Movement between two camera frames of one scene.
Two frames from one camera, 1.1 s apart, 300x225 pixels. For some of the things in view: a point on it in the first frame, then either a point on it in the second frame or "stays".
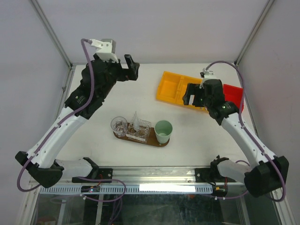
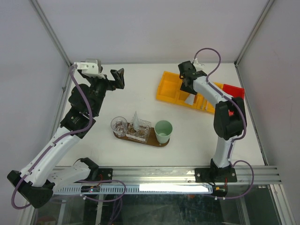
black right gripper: (193, 89) to (189, 90)
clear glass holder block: (143, 133) stays
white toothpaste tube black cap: (136, 122) stays
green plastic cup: (163, 130) stays
